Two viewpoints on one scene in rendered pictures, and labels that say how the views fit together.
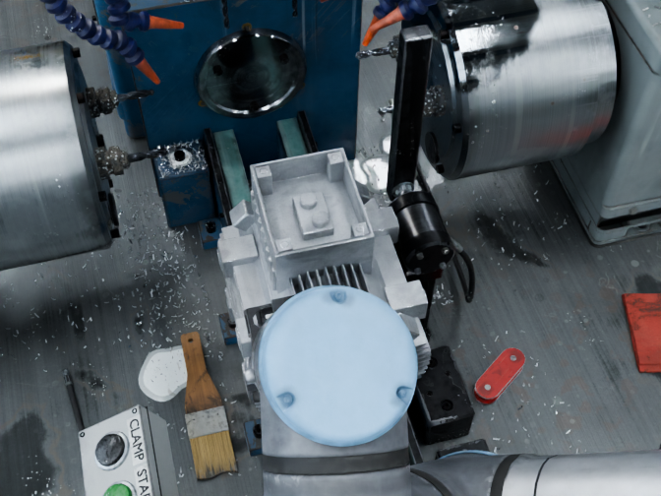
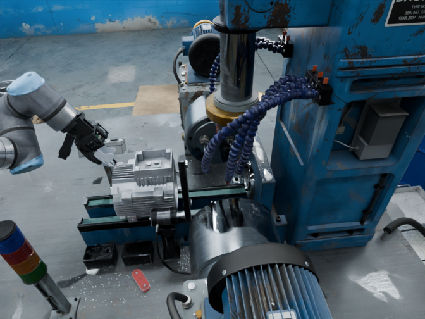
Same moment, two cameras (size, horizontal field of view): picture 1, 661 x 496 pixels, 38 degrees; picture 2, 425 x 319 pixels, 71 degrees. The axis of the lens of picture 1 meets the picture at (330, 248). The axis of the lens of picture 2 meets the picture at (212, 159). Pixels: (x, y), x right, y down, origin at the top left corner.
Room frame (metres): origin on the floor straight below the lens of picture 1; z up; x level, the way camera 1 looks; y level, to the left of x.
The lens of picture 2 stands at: (0.93, -0.67, 1.76)
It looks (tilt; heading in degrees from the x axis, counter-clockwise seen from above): 40 degrees down; 101
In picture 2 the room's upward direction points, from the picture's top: 2 degrees counter-clockwise
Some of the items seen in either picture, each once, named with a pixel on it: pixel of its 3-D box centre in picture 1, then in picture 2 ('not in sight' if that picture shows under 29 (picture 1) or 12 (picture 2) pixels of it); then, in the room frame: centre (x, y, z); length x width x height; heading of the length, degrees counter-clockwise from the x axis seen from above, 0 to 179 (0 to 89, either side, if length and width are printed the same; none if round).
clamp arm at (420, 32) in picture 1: (407, 121); (184, 191); (0.72, -0.08, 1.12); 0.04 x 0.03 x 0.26; 15
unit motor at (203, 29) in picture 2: not in sight; (200, 71); (0.61, 0.69, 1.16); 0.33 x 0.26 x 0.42; 105
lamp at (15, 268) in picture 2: not in sight; (23, 259); (0.37, -0.35, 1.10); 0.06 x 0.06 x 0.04
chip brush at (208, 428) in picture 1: (203, 402); not in sight; (0.54, 0.16, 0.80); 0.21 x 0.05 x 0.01; 15
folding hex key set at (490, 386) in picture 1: (499, 375); (141, 280); (0.58, -0.22, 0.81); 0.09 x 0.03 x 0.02; 139
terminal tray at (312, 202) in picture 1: (311, 220); (154, 167); (0.59, 0.02, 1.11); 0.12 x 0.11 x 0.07; 15
